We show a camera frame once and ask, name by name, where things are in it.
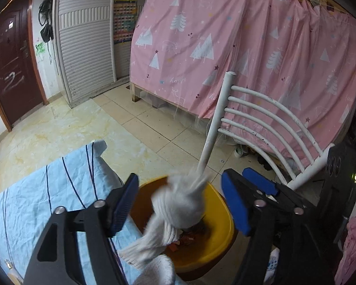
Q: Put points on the wooden bed frame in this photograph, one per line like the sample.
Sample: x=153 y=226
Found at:
x=133 y=93

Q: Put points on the dark brown door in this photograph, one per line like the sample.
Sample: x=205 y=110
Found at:
x=12 y=65

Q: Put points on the white metal chair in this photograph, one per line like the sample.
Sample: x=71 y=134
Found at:
x=216 y=118

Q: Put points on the knotted pale sock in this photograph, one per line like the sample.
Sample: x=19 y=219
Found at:
x=178 y=207

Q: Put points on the white dotted slipper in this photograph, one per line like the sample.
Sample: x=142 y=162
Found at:
x=273 y=262

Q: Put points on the colourful grid poster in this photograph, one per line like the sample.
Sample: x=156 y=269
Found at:
x=124 y=20

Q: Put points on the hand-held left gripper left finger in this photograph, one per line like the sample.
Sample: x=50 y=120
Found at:
x=124 y=203

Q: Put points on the small black hanging bag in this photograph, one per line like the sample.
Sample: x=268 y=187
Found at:
x=46 y=32

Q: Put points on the white ribbed cloth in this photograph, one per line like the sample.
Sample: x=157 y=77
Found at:
x=157 y=270

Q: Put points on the light blue striped sheet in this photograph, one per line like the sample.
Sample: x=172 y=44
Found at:
x=32 y=190

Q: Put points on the shoes under bed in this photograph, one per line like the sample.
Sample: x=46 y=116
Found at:
x=238 y=152

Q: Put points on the yellow plastic basin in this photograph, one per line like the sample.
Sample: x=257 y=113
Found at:
x=215 y=213

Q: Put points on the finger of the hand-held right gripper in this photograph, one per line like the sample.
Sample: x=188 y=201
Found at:
x=259 y=182

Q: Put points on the pink tree-print curtain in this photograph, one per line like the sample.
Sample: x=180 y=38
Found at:
x=195 y=35

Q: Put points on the white slatted wardrobe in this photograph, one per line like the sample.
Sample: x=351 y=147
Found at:
x=83 y=50

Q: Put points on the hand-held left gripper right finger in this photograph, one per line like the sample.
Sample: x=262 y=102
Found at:
x=234 y=203

